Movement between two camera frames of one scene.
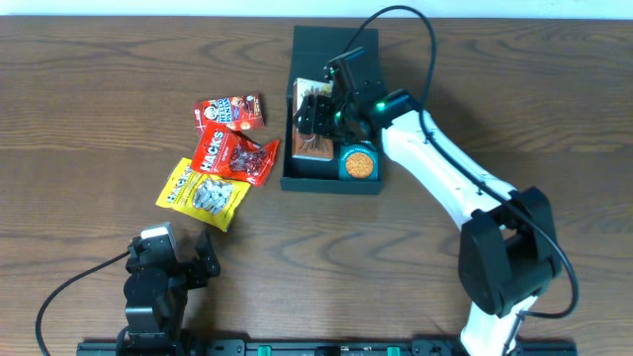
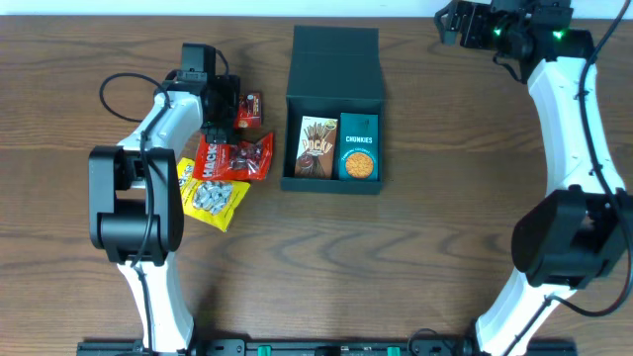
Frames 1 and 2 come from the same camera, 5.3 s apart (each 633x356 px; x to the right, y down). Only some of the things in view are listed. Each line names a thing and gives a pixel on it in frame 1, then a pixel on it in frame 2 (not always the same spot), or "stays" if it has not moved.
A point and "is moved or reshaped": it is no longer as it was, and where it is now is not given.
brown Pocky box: x=307 y=145 is moved or reshaped
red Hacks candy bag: x=229 y=153 stays
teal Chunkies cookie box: x=358 y=161 stays
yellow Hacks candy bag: x=203 y=197 stays
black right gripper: x=312 y=113 -> x=476 y=15
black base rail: x=180 y=347 stays
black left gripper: x=210 y=264 -> x=229 y=86
